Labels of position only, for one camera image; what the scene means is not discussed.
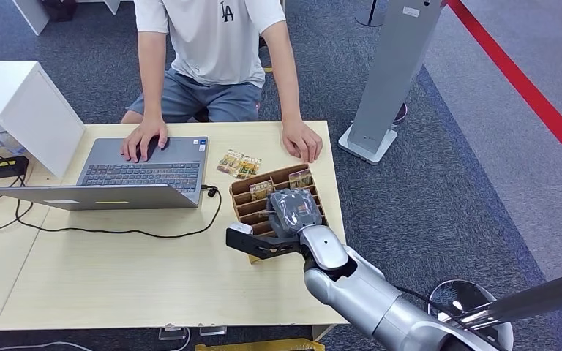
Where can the person's right hand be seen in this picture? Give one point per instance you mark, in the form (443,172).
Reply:
(143,138)

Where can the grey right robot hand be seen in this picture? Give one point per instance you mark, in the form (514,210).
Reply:
(293,210)

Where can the person's left hand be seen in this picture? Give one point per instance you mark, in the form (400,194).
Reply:
(303,140)

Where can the person's right forearm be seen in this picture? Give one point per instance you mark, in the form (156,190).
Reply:
(152,92)

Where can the person's left forearm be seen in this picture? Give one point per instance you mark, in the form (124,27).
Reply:
(288,92)

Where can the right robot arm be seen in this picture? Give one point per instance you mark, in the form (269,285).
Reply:
(358,286)

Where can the hotel key card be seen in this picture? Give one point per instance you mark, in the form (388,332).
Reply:
(300,179)
(261,190)
(227,162)
(249,168)

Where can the wooden slotted card holder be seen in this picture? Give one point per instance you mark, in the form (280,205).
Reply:
(252,209)

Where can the person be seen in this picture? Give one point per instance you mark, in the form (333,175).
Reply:
(213,43)

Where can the grey laptop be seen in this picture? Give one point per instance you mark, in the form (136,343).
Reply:
(140,174)

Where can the grey kiosk stand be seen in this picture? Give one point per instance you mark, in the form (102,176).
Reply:
(387,72)

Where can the white cabinet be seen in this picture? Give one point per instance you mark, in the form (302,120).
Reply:
(19,97)

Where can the yellow board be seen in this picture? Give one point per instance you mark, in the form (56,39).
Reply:
(261,346)

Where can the stanchion with dark base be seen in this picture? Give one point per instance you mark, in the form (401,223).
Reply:
(370,17)

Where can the clear acrylic clip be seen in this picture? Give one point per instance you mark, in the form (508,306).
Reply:
(173,333)
(212,331)

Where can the black power adapter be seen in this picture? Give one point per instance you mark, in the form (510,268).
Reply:
(0,167)

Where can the white background table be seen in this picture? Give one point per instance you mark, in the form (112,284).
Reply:
(31,12)

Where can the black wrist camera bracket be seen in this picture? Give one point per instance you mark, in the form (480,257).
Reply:
(261,247)

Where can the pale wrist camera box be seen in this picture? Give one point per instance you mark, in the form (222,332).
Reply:
(240,228)

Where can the chrome stanchion post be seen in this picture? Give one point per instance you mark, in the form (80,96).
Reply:
(528,298)

